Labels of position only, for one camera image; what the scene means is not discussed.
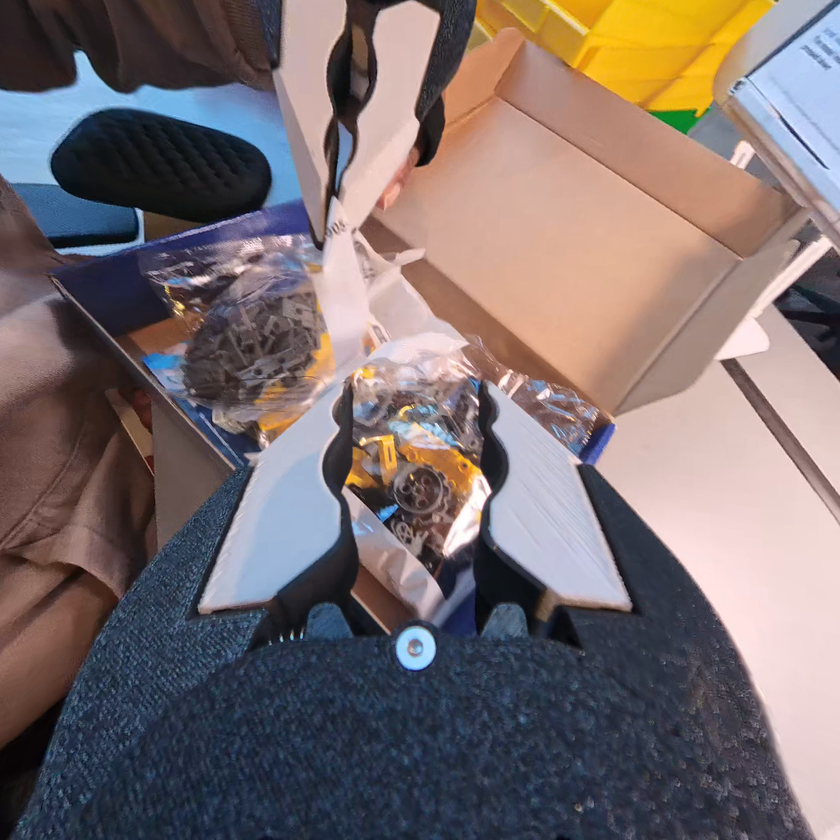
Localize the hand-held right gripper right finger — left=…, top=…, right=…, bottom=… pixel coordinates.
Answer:
left=476, top=381, right=634, bottom=614

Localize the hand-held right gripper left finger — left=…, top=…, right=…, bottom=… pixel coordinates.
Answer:
left=197, top=384, right=361, bottom=616

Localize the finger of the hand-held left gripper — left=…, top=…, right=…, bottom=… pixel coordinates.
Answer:
left=338, top=7, right=442, bottom=227
left=272, top=0, right=352, bottom=250

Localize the bag of wheels and beams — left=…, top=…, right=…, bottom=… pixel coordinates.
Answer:
left=344, top=336, right=601, bottom=578

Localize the bag of grey bricks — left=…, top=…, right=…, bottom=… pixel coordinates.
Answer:
left=138, top=197, right=378, bottom=434

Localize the blue cardboard kit box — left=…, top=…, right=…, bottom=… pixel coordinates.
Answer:
left=49, top=28, right=815, bottom=634

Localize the grey desk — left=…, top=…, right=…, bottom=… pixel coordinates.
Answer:
left=151, top=112, right=840, bottom=840

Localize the person's left hand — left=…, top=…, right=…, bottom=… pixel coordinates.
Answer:
left=376, top=146, right=426, bottom=211

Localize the bag of yellow bricks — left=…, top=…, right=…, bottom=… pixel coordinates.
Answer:
left=252, top=348, right=368, bottom=454

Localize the black office chair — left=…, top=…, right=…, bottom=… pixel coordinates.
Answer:
left=13, top=108, right=273, bottom=249

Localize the blue picture leaflet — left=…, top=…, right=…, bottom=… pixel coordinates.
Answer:
left=141, top=351, right=198, bottom=398

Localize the yellow storage bin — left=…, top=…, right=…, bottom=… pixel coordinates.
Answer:
left=471, top=0, right=777, bottom=111

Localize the white paper packet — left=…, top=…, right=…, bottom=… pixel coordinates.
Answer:
left=354, top=243, right=475, bottom=368

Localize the green storage bin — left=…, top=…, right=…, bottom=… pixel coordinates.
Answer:
left=646, top=101, right=715, bottom=137

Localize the printed instruction sheet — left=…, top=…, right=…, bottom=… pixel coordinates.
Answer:
left=748, top=0, right=840, bottom=168

